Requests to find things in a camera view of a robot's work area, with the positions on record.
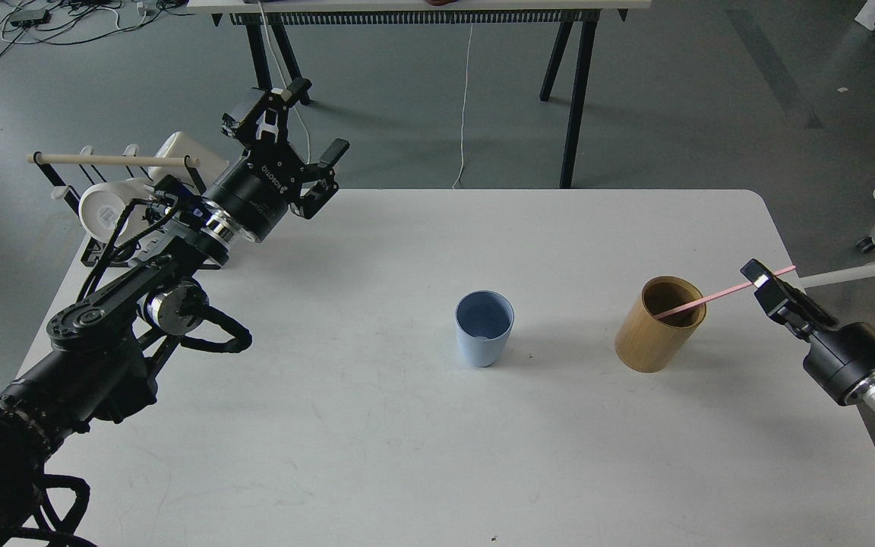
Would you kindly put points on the bamboo cylindrical holder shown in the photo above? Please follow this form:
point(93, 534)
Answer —
point(646, 343)

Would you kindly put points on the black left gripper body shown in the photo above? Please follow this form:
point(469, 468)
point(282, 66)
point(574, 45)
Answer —
point(252, 191)

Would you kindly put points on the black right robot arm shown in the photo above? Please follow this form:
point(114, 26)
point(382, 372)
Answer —
point(841, 359)

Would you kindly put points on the light blue plastic cup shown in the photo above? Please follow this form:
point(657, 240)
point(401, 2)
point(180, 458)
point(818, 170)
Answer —
point(484, 320)

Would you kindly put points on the pink chopstick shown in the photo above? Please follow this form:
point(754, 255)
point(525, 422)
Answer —
point(704, 300)

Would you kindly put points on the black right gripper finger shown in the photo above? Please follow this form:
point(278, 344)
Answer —
point(768, 295)
point(798, 311)

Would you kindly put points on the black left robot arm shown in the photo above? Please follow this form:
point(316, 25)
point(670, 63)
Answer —
point(141, 302)

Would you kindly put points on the black wire cup rack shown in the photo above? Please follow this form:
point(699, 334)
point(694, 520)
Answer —
point(173, 198)

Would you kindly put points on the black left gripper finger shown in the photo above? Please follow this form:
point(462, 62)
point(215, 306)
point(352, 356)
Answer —
point(260, 120)
point(315, 184)

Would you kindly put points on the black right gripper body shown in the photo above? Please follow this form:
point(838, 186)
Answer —
point(842, 362)

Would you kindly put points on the background trestle table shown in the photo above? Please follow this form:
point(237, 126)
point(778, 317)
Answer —
point(421, 45)

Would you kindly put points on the white mug on rack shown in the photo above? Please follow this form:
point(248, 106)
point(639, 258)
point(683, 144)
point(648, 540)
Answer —
point(101, 205)

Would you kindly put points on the wooden rack dowel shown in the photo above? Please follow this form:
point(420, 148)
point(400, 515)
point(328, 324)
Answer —
point(110, 160)

